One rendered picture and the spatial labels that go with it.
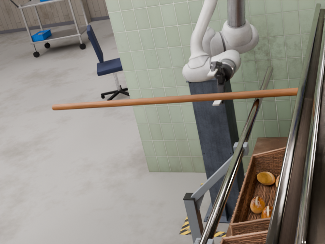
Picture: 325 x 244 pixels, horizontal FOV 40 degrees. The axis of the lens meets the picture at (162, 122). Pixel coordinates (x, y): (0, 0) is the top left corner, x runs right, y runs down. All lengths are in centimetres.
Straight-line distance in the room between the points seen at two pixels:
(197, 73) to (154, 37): 109
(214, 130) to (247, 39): 58
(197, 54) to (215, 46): 40
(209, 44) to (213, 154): 71
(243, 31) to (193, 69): 50
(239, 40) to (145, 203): 147
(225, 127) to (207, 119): 12
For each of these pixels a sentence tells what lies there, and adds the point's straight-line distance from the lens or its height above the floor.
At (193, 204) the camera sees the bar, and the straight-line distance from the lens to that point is 170.
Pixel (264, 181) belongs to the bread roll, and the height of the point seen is 62.
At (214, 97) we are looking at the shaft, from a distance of 186.
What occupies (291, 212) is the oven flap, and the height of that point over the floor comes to 142.
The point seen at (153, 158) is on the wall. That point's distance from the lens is 372.
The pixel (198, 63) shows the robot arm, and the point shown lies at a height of 122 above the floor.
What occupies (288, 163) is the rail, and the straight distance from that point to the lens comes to 88.
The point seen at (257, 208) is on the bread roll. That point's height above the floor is 63.
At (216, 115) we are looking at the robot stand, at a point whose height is 76.
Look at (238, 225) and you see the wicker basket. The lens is 189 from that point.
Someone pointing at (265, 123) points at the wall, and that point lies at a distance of 330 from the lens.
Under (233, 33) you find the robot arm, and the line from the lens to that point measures 259.
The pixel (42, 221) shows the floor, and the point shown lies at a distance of 365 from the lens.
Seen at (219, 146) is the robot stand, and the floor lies 55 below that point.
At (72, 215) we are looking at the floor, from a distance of 358.
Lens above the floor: 191
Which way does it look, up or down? 24 degrees down
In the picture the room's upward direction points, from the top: 13 degrees counter-clockwise
